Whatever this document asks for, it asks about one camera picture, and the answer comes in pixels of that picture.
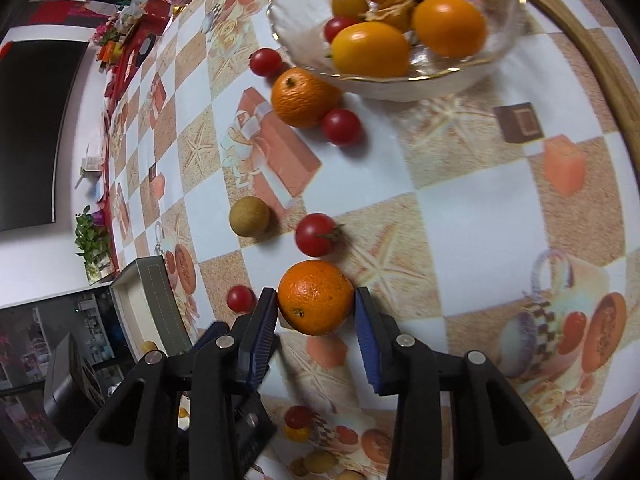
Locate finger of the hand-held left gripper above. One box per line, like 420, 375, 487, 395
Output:
200, 321, 278, 480

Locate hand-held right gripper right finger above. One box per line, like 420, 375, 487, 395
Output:
352, 286, 576, 480

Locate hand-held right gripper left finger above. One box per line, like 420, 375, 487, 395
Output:
52, 287, 281, 480

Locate mandarin orange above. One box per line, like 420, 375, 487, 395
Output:
277, 259, 356, 337
270, 67, 343, 129

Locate clear glass bowl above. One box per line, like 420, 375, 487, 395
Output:
266, 0, 526, 102

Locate grey open box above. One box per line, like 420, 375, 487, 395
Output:
109, 256, 201, 361

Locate red cherry tomato with stem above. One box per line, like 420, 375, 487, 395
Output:
295, 212, 346, 257

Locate potted green plant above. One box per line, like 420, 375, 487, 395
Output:
74, 210, 115, 283

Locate small white device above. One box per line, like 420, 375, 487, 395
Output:
75, 157, 103, 188

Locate black television screen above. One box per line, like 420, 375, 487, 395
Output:
0, 37, 91, 233

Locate long red box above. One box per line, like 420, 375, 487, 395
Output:
105, 20, 156, 101

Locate red gift box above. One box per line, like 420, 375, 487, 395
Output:
137, 0, 176, 23

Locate dried physalis husk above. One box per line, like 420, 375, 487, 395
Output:
367, 0, 418, 33

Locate long wooden paddle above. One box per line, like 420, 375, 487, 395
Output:
517, 0, 640, 153

